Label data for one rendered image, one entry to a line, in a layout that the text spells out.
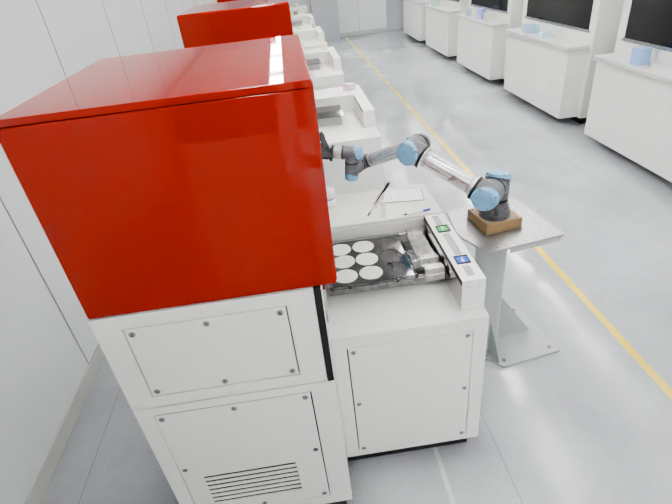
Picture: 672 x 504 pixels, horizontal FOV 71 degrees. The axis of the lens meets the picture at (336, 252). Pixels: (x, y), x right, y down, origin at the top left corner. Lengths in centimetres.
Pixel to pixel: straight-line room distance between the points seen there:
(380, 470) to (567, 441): 90
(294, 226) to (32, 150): 65
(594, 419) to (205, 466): 185
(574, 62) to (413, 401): 503
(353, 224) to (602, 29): 470
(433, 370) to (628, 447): 106
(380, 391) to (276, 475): 53
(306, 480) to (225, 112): 150
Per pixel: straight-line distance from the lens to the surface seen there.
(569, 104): 658
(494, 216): 243
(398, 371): 200
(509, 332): 306
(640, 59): 544
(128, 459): 282
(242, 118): 120
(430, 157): 232
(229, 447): 194
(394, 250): 215
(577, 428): 271
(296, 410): 178
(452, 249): 205
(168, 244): 136
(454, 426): 236
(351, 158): 254
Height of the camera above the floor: 206
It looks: 32 degrees down
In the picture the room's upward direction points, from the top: 7 degrees counter-clockwise
